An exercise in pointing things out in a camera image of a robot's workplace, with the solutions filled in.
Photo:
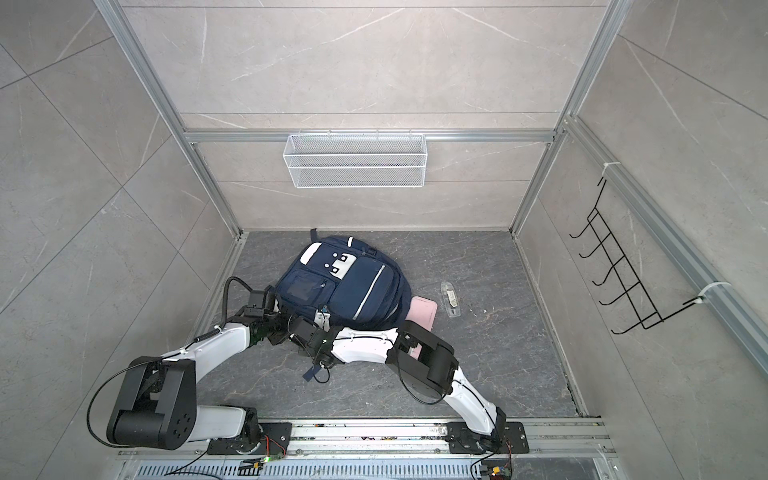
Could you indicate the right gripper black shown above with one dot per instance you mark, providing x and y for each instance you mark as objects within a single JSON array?
[{"x": 411, "y": 346}]

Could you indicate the navy blue student backpack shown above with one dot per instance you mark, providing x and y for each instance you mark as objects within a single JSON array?
[{"x": 341, "y": 281}]

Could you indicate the pink pencil case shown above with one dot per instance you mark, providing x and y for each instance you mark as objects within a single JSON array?
[{"x": 423, "y": 313}]

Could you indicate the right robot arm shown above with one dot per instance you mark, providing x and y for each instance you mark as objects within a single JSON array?
[{"x": 424, "y": 364}]

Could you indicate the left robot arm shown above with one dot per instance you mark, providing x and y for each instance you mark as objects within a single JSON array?
[{"x": 157, "y": 403}]

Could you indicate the small clear plastic object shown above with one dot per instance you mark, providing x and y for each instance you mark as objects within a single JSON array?
[{"x": 450, "y": 300}]

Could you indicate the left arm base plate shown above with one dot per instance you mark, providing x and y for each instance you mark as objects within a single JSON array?
[{"x": 268, "y": 439}]

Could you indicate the white wire mesh basket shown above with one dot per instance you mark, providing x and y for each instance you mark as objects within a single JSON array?
[{"x": 356, "y": 160}]

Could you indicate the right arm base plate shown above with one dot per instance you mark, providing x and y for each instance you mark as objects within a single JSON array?
[{"x": 511, "y": 438}]

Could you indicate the aluminium front rail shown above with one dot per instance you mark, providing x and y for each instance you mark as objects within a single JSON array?
[{"x": 536, "y": 448}]

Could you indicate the black wire hook rack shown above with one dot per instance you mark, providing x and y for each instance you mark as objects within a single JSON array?
[{"x": 622, "y": 273}]

